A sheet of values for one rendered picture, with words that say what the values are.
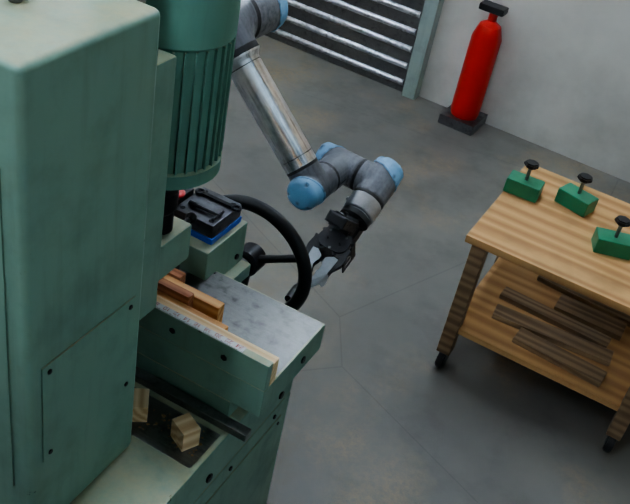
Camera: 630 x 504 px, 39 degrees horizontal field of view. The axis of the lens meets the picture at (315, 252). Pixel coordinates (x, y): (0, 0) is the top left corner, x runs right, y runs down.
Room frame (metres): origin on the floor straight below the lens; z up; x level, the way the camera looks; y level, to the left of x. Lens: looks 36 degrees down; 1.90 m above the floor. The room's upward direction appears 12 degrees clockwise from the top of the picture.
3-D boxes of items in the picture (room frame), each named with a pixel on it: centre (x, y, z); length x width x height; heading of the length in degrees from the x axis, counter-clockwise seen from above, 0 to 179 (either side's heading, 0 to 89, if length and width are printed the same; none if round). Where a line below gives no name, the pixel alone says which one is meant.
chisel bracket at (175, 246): (1.12, 0.26, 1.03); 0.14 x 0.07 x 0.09; 158
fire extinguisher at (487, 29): (3.97, -0.57, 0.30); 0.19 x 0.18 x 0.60; 156
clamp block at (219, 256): (1.33, 0.22, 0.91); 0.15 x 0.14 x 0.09; 68
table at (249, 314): (1.25, 0.26, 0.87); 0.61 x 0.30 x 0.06; 68
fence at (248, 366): (1.11, 0.31, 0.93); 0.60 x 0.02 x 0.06; 68
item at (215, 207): (1.33, 0.23, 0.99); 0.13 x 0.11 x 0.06; 68
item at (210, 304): (1.17, 0.25, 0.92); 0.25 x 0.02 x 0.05; 68
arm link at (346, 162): (1.74, -0.01, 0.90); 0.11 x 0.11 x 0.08; 67
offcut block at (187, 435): (0.95, 0.14, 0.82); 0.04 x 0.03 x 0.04; 43
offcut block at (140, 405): (0.99, 0.24, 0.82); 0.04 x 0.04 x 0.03; 13
